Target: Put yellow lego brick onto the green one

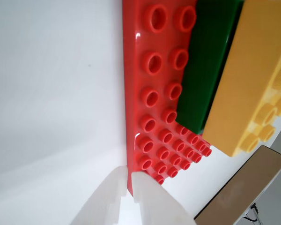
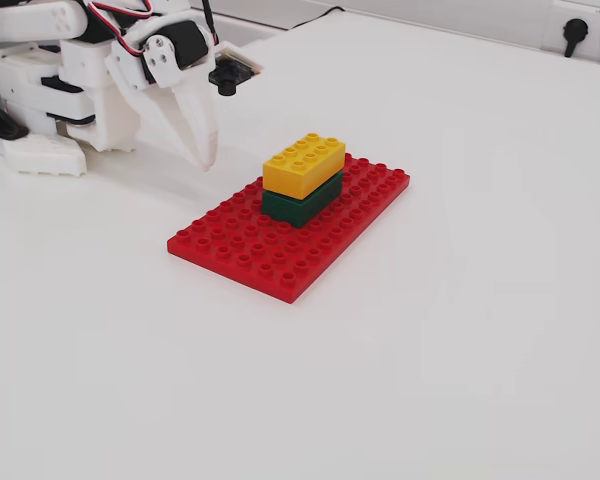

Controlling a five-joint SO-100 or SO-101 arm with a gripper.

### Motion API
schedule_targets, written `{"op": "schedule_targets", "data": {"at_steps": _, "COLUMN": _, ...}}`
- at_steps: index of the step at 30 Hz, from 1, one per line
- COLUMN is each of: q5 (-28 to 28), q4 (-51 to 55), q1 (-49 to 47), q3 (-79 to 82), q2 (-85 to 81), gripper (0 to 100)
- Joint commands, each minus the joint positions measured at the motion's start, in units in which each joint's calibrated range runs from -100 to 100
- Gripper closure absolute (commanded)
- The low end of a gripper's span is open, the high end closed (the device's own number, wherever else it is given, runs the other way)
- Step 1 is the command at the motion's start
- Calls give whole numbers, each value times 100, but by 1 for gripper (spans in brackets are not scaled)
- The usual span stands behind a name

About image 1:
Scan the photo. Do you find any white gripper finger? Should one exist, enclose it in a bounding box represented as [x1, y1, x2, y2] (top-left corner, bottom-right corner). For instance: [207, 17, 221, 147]
[69, 165, 128, 225]
[130, 171, 197, 225]

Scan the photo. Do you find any yellow lego brick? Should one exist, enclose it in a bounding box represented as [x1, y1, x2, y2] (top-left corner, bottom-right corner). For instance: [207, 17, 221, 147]
[202, 0, 281, 158]

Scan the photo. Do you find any red lego baseplate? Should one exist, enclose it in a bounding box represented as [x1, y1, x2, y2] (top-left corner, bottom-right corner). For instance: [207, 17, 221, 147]
[121, 0, 213, 198]

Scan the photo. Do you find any green lego brick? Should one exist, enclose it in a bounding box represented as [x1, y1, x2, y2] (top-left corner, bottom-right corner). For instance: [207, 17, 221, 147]
[175, 0, 245, 136]

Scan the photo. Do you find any thin black wire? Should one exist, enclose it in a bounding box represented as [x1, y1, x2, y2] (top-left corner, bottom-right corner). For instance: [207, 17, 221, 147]
[243, 202, 260, 223]

